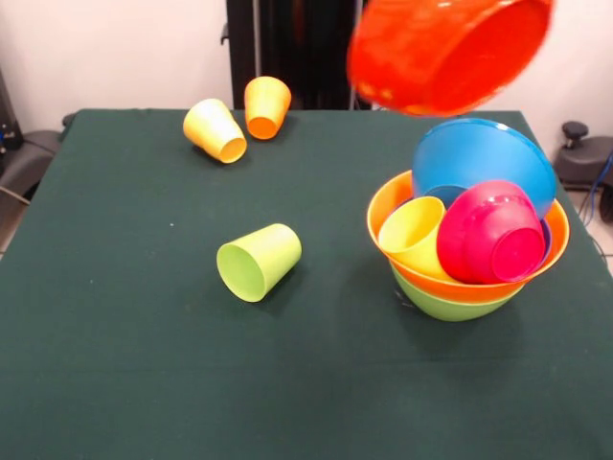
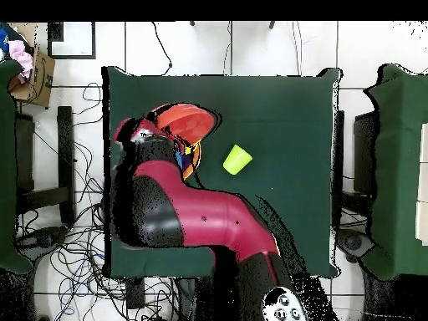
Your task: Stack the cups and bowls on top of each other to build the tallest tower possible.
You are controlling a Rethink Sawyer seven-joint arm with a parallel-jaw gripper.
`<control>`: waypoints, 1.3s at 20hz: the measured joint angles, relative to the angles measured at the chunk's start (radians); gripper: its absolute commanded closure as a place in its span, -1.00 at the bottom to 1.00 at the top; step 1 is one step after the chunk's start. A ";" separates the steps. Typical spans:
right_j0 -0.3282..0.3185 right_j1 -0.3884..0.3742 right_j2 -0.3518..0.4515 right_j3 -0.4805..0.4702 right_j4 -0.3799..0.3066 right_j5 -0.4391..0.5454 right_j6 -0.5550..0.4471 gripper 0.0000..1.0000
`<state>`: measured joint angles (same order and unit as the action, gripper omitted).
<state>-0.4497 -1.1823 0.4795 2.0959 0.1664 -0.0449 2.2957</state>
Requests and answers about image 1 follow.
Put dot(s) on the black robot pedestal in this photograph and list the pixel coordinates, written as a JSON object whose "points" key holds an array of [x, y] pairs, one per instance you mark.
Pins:
{"points": [[297, 52]]}

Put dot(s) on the small pink bowl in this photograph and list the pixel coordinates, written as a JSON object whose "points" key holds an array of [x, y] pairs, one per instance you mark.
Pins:
{"points": [[483, 239]]}

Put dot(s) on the yellow cup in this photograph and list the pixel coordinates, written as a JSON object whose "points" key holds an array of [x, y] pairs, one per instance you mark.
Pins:
{"points": [[203, 117], [412, 230]]}

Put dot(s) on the blue bowl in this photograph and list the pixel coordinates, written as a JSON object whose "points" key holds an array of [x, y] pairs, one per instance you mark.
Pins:
{"points": [[479, 153]]}

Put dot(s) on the green cup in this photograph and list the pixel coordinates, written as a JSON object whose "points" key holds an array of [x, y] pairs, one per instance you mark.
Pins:
{"points": [[254, 268]]}

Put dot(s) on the purple bowl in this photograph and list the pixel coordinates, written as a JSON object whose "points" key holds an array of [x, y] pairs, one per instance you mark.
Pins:
{"points": [[547, 237]]}

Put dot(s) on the green bowl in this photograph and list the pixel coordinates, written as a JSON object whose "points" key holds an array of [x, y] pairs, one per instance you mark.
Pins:
{"points": [[445, 306]]}

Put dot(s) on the yellow-orange cup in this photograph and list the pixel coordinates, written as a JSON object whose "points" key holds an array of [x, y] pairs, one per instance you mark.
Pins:
{"points": [[232, 148]]}

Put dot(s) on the red bowl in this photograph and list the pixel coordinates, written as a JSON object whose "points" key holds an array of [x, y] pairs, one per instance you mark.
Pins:
{"points": [[431, 57]]}

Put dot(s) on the black equipment box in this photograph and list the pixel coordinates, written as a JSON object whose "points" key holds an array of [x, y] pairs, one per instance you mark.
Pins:
{"points": [[7, 124]]}

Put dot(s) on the large orange bowl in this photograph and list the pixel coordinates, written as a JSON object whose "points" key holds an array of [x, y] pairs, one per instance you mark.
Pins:
{"points": [[479, 292]]}

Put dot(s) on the orange cup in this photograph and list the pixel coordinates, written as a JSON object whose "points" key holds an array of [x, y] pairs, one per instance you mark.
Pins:
{"points": [[265, 105]]}

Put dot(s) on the dark green tablecloth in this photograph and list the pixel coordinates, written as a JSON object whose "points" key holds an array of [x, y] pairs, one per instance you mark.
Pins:
{"points": [[191, 359]]}

